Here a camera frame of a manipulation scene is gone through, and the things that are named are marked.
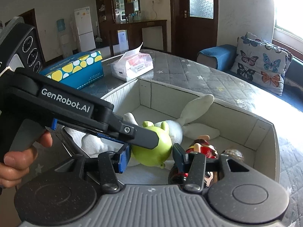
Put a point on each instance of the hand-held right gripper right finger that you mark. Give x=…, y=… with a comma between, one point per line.
x=178, y=157

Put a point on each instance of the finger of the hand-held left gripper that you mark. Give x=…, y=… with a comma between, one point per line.
x=144, y=137

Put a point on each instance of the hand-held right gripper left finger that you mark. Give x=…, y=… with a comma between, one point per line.
x=124, y=160

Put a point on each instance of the green round pig toy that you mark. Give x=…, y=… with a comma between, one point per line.
x=153, y=153

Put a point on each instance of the black-haired doll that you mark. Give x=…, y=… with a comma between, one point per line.
x=206, y=149

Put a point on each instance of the white plush rabbit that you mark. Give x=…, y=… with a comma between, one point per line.
x=194, y=108

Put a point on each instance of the beige bumpy toy figure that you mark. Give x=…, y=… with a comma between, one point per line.
x=234, y=155

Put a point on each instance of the black cardboard box white inside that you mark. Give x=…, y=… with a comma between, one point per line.
x=236, y=125

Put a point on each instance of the grey star-quilted desktop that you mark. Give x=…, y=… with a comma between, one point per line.
x=189, y=75

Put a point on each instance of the person's left hand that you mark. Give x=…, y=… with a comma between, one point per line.
x=14, y=167

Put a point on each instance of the blue dotted tissue box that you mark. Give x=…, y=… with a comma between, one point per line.
x=75, y=71

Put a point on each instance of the water dispenser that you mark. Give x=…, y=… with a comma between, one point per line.
x=62, y=37

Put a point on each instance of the white tissue pack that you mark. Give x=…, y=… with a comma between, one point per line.
x=135, y=66

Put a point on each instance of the white refrigerator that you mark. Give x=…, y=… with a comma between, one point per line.
x=84, y=28

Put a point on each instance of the dark wooden inner door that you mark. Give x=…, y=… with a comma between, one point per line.
x=33, y=23

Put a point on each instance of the dark wooden cabinet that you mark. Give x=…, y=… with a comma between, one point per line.
x=106, y=9

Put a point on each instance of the blue sofa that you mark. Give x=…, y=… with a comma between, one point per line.
x=213, y=54

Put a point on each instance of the dark wooden door frosted glass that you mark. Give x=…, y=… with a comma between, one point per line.
x=196, y=28

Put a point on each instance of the butterfly print pillow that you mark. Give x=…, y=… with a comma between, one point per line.
x=260, y=66
x=254, y=36

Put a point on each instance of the window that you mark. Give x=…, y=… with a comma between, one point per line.
x=288, y=9

